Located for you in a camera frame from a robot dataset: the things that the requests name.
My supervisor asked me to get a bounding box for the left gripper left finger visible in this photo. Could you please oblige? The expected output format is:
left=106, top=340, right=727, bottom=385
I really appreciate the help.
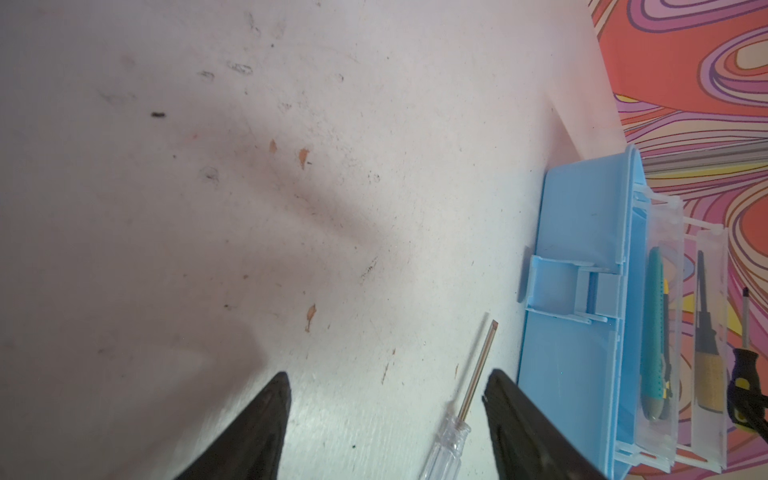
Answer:
left=177, top=372, right=292, bottom=480

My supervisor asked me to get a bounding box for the yellow black screwdriver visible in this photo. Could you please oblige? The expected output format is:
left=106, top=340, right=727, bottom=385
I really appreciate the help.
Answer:
left=727, top=287, right=767, bottom=442

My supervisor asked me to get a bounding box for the blue plastic tool box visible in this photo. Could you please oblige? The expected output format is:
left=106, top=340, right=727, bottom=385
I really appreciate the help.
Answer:
left=517, top=147, right=728, bottom=479

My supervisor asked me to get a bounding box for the teal utility knife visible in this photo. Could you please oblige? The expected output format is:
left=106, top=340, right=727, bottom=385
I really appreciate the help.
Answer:
left=641, top=247, right=671, bottom=422

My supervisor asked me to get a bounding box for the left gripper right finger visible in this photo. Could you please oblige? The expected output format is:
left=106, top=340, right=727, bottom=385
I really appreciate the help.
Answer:
left=483, top=369, right=605, bottom=480

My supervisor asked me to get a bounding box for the clear handled screwdriver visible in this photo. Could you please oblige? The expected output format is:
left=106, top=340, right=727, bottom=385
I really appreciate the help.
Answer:
left=420, top=320, right=498, bottom=480

